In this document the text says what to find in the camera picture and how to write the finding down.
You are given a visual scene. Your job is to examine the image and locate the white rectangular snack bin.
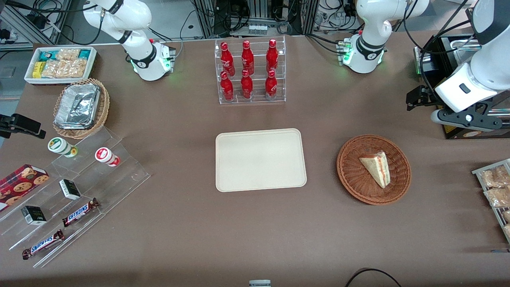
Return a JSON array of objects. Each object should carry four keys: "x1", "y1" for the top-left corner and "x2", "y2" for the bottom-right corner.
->
[{"x1": 24, "y1": 46, "x2": 98, "y2": 86}]

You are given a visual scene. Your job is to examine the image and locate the aluminium foil tray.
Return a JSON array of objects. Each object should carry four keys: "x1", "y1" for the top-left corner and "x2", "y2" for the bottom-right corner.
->
[{"x1": 54, "y1": 83, "x2": 101, "y2": 130}]

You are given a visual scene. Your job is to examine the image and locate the brown wicker basket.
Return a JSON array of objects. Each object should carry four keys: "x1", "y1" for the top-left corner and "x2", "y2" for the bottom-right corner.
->
[{"x1": 337, "y1": 134, "x2": 412, "y2": 206}]

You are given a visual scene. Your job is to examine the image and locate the black sealing machine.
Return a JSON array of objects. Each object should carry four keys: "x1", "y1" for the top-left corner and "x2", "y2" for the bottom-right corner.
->
[{"x1": 414, "y1": 35, "x2": 510, "y2": 140}]

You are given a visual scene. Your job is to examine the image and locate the grey metal snack rack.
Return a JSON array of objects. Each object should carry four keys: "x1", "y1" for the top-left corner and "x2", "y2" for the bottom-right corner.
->
[{"x1": 472, "y1": 159, "x2": 510, "y2": 244}]

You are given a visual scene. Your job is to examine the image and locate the red lid yogurt cup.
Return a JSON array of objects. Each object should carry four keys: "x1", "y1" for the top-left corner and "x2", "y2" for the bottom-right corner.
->
[{"x1": 94, "y1": 147, "x2": 120, "y2": 167}]

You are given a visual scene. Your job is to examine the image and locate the small black carton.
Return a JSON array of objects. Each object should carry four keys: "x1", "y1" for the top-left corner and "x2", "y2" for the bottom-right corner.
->
[
  {"x1": 21, "y1": 205, "x2": 47, "y2": 226},
  {"x1": 59, "y1": 179, "x2": 82, "y2": 201}
]

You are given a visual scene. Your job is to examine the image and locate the clear acrylic stepped display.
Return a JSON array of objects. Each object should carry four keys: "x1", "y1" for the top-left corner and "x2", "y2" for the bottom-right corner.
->
[{"x1": 0, "y1": 127, "x2": 151, "y2": 268}]

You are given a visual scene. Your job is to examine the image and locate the black looped cable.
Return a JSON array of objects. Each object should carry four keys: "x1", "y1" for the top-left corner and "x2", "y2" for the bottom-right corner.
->
[{"x1": 345, "y1": 268, "x2": 402, "y2": 287}]

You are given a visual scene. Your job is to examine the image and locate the snickers chocolate bar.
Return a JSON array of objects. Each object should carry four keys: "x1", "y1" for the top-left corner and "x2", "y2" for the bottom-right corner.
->
[
  {"x1": 22, "y1": 229, "x2": 65, "y2": 260},
  {"x1": 62, "y1": 198, "x2": 100, "y2": 228}
]

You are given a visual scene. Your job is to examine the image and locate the red cookie box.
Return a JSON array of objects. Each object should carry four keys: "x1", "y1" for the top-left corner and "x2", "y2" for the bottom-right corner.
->
[{"x1": 0, "y1": 164, "x2": 50, "y2": 212}]

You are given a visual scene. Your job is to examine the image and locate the green lid yogurt cup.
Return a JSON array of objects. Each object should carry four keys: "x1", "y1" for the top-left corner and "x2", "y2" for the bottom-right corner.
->
[{"x1": 47, "y1": 137, "x2": 78, "y2": 158}]

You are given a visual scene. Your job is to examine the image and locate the red cola bottle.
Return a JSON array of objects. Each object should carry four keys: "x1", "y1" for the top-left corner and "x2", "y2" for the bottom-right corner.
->
[
  {"x1": 266, "y1": 39, "x2": 279, "y2": 73},
  {"x1": 220, "y1": 42, "x2": 235, "y2": 76},
  {"x1": 241, "y1": 40, "x2": 255, "y2": 75},
  {"x1": 241, "y1": 69, "x2": 253, "y2": 99},
  {"x1": 265, "y1": 70, "x2": 278, "y2": 100},
  {"x1": 220, "y1": 71, "x2": 234, "y2": 101}
]

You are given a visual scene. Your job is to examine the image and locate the beige plastic tray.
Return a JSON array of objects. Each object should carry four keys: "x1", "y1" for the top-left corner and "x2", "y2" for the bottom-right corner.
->
[{"x1": 215, "y1": 128, "x2": 307, "y2": 193}]

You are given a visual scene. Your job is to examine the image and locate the small clear nut bag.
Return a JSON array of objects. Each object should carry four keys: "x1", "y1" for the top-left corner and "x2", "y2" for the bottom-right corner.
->
[{"x1": 56, "y1": 49, "x2": 81, "y2": 62}]

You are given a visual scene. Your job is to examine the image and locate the clear acrylic bottle rack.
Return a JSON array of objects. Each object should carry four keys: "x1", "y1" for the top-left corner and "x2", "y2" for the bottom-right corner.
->
[{"x1": 214, "y1": 36, "x2": 286, "y2": 105}]

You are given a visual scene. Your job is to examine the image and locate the large clear nut bag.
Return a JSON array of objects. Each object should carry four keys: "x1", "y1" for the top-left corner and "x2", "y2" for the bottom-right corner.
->
[{"x1": 41, "y1": 59, "x2": 87, "y2": 79}]

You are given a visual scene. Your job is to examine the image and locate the triangle sandwich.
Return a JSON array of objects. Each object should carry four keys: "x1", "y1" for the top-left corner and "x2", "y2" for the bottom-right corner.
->
[{"x1": 359, "y1": 151, "x2": 390, "y2": 189}]

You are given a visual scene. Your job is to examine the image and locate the light wicker basket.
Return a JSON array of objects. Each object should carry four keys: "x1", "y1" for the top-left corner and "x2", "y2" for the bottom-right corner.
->
[{"x1": 53, "y1": 78, "x2": 110, "y2": 140}]

